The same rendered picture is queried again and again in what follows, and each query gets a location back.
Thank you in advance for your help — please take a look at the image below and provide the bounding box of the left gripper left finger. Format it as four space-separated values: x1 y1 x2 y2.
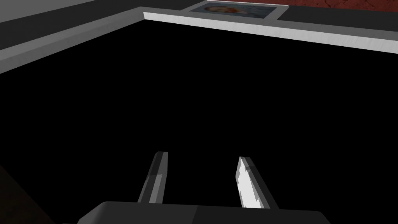
137 151 169 205

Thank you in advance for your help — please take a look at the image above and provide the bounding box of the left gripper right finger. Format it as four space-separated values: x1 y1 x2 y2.
235 156 279 210

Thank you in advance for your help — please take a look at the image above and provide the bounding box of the framed picture on wall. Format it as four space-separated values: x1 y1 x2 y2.
181 0 290 22

